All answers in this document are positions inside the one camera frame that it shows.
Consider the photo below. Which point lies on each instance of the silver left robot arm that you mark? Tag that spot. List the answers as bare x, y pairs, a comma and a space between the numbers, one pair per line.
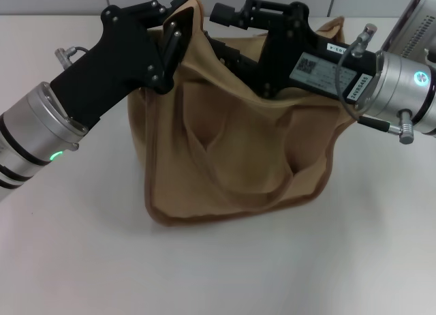
30, 134

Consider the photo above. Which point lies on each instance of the khaki canvas food bag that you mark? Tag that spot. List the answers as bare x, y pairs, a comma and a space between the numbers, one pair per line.
238, 151

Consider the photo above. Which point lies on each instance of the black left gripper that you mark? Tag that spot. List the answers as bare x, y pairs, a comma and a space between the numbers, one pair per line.
119, 56

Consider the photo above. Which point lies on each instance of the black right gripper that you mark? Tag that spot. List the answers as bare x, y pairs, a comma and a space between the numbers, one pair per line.
282, 56

